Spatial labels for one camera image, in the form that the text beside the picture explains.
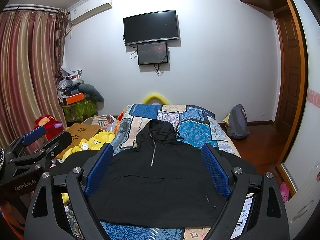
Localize black hooded sweatshirt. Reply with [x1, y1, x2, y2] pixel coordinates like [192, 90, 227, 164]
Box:
[49, 119, 261, 229]

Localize red plush toy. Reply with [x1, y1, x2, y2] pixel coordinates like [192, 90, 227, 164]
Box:
[34, 115, 64, 141]

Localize yellow duck fleece garment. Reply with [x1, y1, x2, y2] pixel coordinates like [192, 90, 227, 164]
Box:
[61, 130, 116, 204]

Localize brown cardboard paw box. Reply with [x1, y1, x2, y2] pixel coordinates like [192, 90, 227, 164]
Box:
[56, 124, 100, 159]

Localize striped patchwork pillow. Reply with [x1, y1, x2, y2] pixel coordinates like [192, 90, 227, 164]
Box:
[82, 114, 116, 132]

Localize grey purple backpack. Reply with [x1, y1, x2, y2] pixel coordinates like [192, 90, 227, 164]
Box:
[223, 104, 249, 140]

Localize orange box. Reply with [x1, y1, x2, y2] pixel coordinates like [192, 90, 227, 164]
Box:
[66, 93, 85, 105]

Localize blue patchwork bed quilt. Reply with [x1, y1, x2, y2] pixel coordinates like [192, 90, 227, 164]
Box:
[63, 103, 254, 240]

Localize pile of papers and clutter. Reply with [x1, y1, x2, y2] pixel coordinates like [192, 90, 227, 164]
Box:
[56, 67, 84, 101]

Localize pink slipper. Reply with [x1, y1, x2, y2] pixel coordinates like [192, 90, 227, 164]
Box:
[279, 182, 290, 203]

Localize yellow foam tube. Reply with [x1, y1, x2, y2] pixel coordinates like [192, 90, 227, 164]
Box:
[142, 93, 170, 105]

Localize white wardrobe door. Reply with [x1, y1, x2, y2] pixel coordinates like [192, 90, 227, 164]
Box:
[284, 0, 319, 239]

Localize striped red gold curtain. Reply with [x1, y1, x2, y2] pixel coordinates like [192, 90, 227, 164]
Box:
[1, 9, 68, 148]

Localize small black wall monitor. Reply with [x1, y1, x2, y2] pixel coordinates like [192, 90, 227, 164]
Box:
[137, 42, 168, 66]

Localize white wall air conditioner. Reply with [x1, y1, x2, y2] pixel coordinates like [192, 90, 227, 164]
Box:
[71, 0, 113, 25]

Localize large black wall television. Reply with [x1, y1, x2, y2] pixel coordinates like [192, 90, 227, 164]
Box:
[123, 10, 179, 46]

